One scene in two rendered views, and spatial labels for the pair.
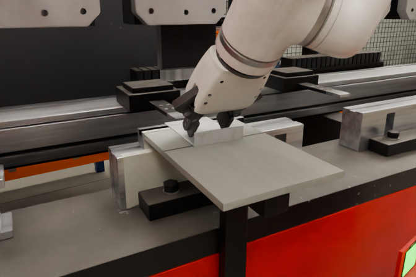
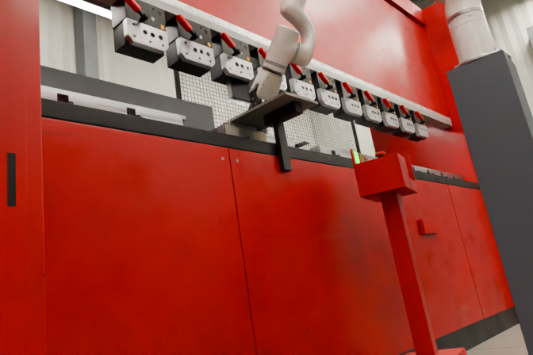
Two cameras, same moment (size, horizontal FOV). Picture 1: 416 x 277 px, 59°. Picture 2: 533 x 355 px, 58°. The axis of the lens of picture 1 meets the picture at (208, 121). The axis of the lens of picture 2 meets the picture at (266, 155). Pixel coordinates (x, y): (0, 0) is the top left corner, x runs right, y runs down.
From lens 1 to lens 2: 1.38 m
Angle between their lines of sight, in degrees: 40
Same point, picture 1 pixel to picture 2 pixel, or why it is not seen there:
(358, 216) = (332, 170)
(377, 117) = (327, 150)
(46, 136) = not seen: hidden behind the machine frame
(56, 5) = (202, 57)
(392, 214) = (349, 180)
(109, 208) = not seen: hidden behind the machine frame
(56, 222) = not seen: hidden behind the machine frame
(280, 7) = (286, 43)
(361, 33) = (309, 52)
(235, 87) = (272, 82)
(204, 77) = (261, 78)
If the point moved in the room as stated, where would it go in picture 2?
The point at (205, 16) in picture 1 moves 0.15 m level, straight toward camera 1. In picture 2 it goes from (247, 75) to (260, 55)
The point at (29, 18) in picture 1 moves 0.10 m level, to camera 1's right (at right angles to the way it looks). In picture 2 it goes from (195, 58) to (224, 59)
